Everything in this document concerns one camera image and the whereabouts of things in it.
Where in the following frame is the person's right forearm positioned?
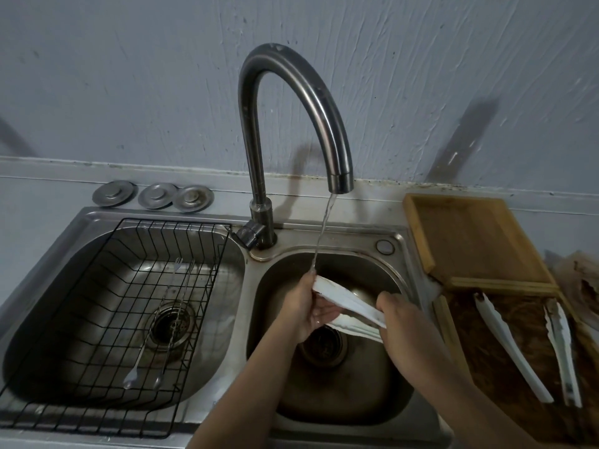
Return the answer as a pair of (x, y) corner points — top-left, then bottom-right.
(414, 352), (539, 449)

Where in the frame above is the person's left hand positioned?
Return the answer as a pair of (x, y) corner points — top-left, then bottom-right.
(276, 271), (343, 344)

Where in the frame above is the person's left forearm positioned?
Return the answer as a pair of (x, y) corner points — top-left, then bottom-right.
(187, 322), (300, 449)

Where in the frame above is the curved steel faucet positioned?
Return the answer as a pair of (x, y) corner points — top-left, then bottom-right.
(236, 43), (354, 252)

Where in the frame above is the round metal sink drain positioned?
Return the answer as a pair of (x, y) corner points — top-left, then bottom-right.
(299, 324), (349, 370)
(147, 301), (197, 351)

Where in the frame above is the black wire rack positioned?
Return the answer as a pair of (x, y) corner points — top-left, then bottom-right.
(0, 218), (233, 439)

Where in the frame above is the stainless steel double sink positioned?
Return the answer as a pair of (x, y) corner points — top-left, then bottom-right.
(0, 206), (452, 449)

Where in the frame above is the stained crumpled plastic bag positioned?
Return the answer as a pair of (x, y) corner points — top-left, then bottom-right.
(545, 249), (599, 332)

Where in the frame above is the person's right hand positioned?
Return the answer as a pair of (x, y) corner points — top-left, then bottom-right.
(376, 291), (450, 384)

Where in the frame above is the wooden two-compartment tray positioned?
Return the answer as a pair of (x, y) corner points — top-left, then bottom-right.
(431, 278), (599, 449)

